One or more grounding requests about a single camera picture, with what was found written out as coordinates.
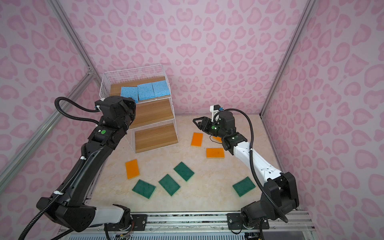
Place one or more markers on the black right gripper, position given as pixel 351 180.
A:
pixel 206 120

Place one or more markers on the blue sponge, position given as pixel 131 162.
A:
pixel 161 89
pixel 130 92
pixel 146 92

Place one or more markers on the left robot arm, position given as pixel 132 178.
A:
pixel 66 206

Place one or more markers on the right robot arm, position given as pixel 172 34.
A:
pixel 279 190

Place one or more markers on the orange sponge near shelf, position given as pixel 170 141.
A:
pixel 197 140

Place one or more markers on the orange sponge far right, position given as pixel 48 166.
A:
pixel 216 139

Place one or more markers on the orange sponge centre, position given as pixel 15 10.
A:
pixel 215 153

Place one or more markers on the green scouring pad upper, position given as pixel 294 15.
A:
pixel 184 171

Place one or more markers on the green scouring pad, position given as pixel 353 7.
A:
pixel 244 186
pixel 144 189
pixel 184 171
pixel 169 184

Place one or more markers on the green scouring pad middle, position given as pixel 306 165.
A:
pixel 169 184

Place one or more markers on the green scouring pad right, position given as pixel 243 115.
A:
pixel 244 186

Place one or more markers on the orange sponge far left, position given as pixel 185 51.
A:
pixel 132 169

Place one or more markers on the green scouring pad left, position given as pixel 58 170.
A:
pixel 144 189

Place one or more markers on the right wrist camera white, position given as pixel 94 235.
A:
pixel 215 109

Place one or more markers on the white wire three-tier shelf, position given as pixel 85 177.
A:
pixel 155 123

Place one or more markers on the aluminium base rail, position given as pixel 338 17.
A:
pixel 204 226

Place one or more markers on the aluminium frame right corner post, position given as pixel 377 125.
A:
pixel 295 39

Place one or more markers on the aluminium frame corner post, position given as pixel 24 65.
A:
pixel 64 20
pixel 295 39

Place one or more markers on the aluminium frame left corner post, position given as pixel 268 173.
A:
pixel 64 20

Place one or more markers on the aluminium diagonal frame bar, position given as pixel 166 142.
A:
pixel 20 159

